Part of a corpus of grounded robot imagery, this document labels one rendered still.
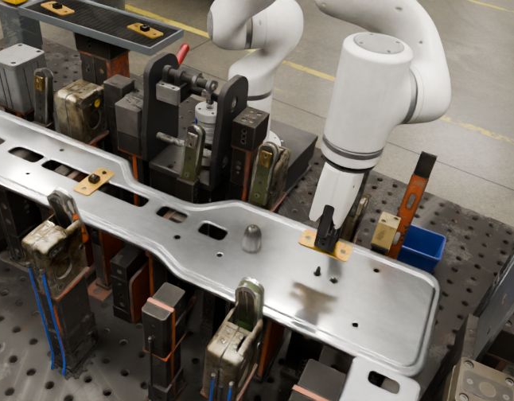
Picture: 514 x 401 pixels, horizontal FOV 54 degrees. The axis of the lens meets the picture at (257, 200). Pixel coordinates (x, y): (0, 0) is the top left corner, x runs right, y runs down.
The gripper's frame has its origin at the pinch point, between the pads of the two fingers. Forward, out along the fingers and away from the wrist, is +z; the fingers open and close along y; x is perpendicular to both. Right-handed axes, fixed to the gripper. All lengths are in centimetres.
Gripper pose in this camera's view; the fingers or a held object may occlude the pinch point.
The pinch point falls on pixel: (328, 234)
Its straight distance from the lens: 81.5
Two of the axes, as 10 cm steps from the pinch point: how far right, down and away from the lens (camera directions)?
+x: 9.0, 3.5, -2.7
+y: -4.2, 5.5, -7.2
